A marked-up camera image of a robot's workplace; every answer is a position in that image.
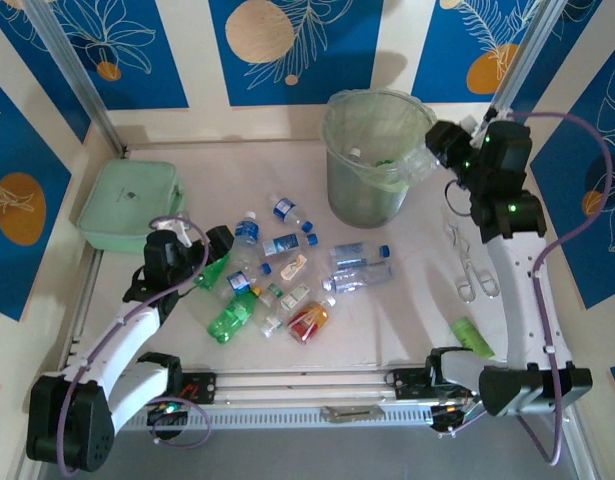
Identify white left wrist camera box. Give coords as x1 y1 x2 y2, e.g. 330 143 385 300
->
159 217 193 247

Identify thin black cable loop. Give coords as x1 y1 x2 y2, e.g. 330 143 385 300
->
445 180 472 217

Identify grey mesh waste bin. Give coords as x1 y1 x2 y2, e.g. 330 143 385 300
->
326 149 414 229

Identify mint green zip case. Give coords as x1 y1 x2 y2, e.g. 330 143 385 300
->
75 159 187 255

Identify long aluminium base rail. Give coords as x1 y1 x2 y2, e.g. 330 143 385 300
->
36 360 573 416

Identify clear plastic bottle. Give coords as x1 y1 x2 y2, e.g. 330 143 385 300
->
278 253 310 282

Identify grey slotted cable duct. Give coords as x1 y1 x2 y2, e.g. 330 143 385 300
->
119 407 437 432

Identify light green tube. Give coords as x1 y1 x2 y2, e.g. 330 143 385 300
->
449 317 496 359

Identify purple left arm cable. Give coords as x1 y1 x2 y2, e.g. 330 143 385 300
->
56 214 212 476

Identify small clear bottle green print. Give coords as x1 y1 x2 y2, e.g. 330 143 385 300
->
258 310 289 341

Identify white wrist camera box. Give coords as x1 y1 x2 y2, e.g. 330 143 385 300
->
159 217 193 247
460 114 489 135

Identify bottle with red yellow label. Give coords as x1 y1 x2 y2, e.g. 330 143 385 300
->
285 295 338 347

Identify small bottle green white label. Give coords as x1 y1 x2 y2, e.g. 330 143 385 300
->
258 282 287 307

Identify crushed clear bluish bottle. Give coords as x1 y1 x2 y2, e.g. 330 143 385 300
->
397 147 442 185

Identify small bottle cream label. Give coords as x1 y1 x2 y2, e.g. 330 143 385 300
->
279 282 312 312

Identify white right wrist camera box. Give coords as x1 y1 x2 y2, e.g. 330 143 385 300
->
460 114 489 135

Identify square bottle blue white label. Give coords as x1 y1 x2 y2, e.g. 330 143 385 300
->
260 232 320 258

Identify aluminium frame post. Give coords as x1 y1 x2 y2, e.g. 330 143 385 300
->
24 0 129 156
489 0 563 121

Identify pale green bin liner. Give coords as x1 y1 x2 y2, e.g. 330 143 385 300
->
320 88 438 197

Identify black wired connector board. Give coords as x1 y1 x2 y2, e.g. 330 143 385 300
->
430 394 484 437
146 399 189 427

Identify large clear bottle white cap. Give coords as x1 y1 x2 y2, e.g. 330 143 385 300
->
320 266 396 295

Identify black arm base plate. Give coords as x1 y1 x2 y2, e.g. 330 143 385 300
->
386 368 434 401
179 372 218 407

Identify grey metal panel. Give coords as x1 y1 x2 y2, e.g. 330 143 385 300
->
36 399 588 480

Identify small clear bottle blue cap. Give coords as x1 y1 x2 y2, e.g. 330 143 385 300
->
212 262 274 300
266 192 314 234

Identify clear bottle blue label white cap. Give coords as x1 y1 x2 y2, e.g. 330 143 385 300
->
230 209 262 269

